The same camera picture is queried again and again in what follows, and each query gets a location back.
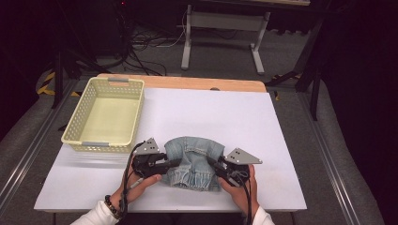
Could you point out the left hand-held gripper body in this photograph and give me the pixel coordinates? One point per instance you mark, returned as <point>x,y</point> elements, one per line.
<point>147,148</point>

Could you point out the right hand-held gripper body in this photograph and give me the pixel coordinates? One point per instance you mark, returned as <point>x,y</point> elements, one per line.
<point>241,156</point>

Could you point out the light blue denim shorts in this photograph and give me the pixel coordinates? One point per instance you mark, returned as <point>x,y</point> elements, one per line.
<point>194,165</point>

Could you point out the pale yellow plastic basket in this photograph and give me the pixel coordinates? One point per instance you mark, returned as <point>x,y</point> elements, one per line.
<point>106,118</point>

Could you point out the person's left hand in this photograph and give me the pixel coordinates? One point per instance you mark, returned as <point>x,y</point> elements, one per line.
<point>137,187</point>

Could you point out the person's right hand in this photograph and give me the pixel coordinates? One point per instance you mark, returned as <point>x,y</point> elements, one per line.
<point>245,197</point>

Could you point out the black stand with slanted legs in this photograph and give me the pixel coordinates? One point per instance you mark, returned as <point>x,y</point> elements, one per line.
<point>58,78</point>

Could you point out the dark curtain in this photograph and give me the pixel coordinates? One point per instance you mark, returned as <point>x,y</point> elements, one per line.
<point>366,93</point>

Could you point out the aluminium floor rail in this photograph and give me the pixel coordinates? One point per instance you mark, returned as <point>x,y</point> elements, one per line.
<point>331,162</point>
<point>31,150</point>

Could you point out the black stand with tall post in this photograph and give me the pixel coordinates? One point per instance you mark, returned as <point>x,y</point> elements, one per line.
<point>314,93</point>

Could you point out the white metal table frame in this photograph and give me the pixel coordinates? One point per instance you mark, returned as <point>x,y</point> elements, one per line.
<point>225,20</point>

